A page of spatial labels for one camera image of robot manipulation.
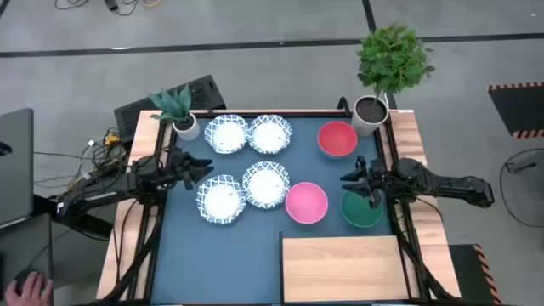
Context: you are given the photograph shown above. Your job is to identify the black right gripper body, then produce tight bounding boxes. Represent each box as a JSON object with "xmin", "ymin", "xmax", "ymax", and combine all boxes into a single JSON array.
[{"xmin": 363, "ymin": 156, "xmax": 400, "ymax": 209}]

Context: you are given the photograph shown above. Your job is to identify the black perforated panel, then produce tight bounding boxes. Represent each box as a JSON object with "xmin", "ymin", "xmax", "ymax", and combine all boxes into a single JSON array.
[{"xmin": 113, "ymin": 74, "xmax": 227, "ymax": 144}]

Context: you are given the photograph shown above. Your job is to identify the snake plant in white pot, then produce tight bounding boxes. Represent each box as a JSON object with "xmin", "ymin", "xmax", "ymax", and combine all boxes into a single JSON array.
[{"xmin": 147, "ymin": 83, "xmax": 201, "ymax": 142}]

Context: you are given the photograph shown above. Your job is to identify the red plastic bowl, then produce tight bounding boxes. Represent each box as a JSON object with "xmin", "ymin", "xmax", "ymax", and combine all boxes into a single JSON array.
[{"xmin": 317, "ymin": 120, "xmax": 359, "ymax": 157}]

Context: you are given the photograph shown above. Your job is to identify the floor cables with black adapter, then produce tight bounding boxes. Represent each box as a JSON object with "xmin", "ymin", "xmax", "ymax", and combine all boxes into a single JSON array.
[{"xmin": 54, "ymin": 0, "xmax": 162, "ymax": 17}]

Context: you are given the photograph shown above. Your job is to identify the black computer mouse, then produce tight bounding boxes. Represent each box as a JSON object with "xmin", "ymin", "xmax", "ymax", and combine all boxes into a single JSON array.
[{"xmin": 14, "ymin": 267, "xmax": 43, "ymax": 292}]

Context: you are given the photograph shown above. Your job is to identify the grey metal stand foot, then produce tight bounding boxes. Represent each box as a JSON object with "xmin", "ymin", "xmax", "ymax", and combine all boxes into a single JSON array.
[{"xmin": 505, "ymin": 150, "xmax": 544, "ymax": 175}]

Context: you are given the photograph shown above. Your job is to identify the blue patterned paper bowl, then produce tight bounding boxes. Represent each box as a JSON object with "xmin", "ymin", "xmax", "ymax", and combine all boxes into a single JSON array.
[
  {"xmin": 241, "ymin": 160, "xmax": 292, "ymax": 210},
  {"xmin": 195, "ymin": 173, "xmax": 247, "ymax": 225},
  {"xmin": 247, "ymin": 113, "xmax": 293, "ymax": 155},
  {"xmin": 203, "ymin": 113, "xmax": 251, "ymax": 155}
]

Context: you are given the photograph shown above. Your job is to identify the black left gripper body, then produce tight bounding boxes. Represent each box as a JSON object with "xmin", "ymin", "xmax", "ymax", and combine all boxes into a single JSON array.
[{"xmin": 165, "ymin": 148, "xmax": 199, "ymax": 191}]

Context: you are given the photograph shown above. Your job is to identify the tangled cable bundle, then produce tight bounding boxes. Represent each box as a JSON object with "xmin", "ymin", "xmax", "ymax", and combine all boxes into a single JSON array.
[{"xmin": 33, "ymin": 127, "xmax": 137, "ymax": 201}]

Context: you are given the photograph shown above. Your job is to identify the grey laptop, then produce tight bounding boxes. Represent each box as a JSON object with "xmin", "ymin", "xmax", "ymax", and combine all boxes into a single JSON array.
[{"xmin": 0, "ymin": 107, "xmax": 35, "ymax": 226}]

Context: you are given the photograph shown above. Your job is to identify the wooden board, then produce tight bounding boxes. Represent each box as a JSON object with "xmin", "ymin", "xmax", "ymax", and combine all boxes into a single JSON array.
[{"xmin": 278, "ymin": 231, "xmax": 411, "ymax": 305}]

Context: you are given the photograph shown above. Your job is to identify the black hazard striped floor mat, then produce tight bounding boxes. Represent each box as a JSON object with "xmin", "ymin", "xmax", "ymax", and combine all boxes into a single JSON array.
[
  {"xmin": 487, "ymin": 81, "xmax": 544, "ymax": 140},
  {"xmin": 448, "ymin": 244, "xmax": 502, "ymax": 306}
]

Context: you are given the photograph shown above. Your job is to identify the dark grey desk pad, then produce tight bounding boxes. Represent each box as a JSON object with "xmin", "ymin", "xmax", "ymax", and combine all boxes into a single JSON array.
[{"xmin": 0, "ymin": 212, "xmax": 54, "ymax": 306}]

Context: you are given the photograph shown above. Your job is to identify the person's hand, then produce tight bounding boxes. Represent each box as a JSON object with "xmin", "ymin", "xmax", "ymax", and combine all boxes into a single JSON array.
[{"xmin": 3, "ymin": 271, "xmax": 54, "ymax": 306}]

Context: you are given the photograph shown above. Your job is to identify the blue table mat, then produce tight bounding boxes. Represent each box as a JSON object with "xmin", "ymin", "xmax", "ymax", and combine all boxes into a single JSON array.
[{"xmin": 150, "ymin": 114, "xmax": 396, "ymax": 305}]

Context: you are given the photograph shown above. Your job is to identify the green plastic bowl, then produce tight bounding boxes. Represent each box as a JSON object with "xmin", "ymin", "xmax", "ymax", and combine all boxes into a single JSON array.
[{"xmin": 339, "ymin": 190, "xmax": 384, "ymax": 229}]

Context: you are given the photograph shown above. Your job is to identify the leafy plant in grey pot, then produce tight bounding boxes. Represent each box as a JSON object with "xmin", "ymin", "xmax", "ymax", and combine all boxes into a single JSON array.
[{"xmin": 350, "ymin": 24, "xmax": 437, "ymax": 138}]

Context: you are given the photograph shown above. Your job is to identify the pink plastic bowl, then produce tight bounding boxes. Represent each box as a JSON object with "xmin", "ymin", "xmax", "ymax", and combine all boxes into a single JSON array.
[{"xmin": 284, "ymin": 181, "xmax": 330, "ymax": 225}]

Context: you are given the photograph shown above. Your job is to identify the black floor cable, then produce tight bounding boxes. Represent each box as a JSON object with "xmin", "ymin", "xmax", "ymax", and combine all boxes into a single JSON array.
[{"xmin": 499, "ymin": 147, "xmax": 544, "ymax": 229}]

